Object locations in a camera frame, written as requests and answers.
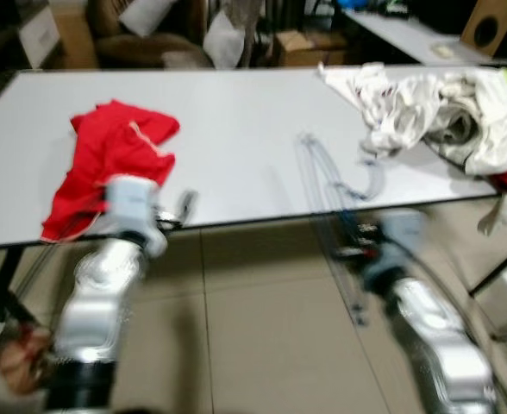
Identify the red zip hoodie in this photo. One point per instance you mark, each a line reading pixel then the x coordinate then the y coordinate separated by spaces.
pixel 107 147

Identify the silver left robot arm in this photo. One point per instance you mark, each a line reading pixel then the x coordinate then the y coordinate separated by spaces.
pixel 98 302

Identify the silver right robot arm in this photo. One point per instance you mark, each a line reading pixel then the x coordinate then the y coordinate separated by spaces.
pixel 435 336

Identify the white printed garment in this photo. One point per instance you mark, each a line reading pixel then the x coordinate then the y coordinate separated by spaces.
pixel 383 103

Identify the grey khaki garment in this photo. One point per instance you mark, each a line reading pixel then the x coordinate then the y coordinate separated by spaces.
pixel 456 129

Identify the brown armchair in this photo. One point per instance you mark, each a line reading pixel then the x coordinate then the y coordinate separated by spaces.
pixel 150 47

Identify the tall white pillow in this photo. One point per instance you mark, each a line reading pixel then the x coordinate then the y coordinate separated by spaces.
pixel 228 43

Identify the cream garment with green tag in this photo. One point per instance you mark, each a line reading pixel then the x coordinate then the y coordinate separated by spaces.
pixel 499 129

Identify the small white pillow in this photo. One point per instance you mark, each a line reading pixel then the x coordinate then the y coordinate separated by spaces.
pixel 146 15

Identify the small cream device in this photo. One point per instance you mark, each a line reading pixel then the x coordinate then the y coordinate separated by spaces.
pixel 443 51

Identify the white board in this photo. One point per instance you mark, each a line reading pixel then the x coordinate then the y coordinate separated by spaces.
pixel 38 39

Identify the wooden speaker box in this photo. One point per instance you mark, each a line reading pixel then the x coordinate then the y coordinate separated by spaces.
pixel 505 13

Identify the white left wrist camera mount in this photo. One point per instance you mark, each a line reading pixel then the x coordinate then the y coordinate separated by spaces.
pixel 131 203

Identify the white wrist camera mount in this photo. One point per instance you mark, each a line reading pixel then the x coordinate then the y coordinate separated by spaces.
pixel 402 235
pixel 131 203

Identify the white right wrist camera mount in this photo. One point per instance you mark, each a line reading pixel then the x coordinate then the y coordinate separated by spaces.
pixel 402 235

